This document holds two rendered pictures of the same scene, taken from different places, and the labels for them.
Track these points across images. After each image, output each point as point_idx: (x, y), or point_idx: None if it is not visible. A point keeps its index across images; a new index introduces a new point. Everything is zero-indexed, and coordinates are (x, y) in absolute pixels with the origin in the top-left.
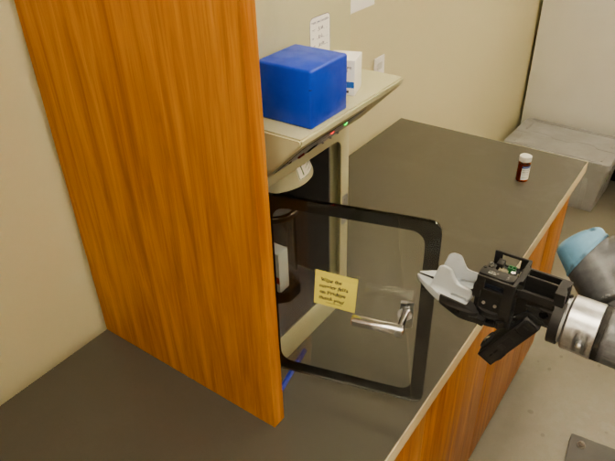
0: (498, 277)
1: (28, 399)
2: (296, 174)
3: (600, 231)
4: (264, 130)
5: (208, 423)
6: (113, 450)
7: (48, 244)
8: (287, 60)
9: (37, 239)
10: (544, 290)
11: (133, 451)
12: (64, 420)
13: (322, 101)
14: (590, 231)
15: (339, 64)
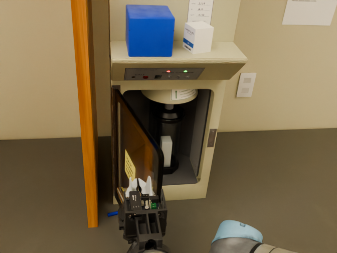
0: (131, 202)
1: (33, 143)
2: (170, 95)
3: (247, 231)
4: (87, 40)
5: (68, 203)
6: (28, 183)
7: (72, 78)
8: (137, 9)
9: (67, 72)
10: (147, 231)
11: (33, 190)
12: (31, 159)
13: (142, 42)
14: (237, 225)
15: (164, 23)
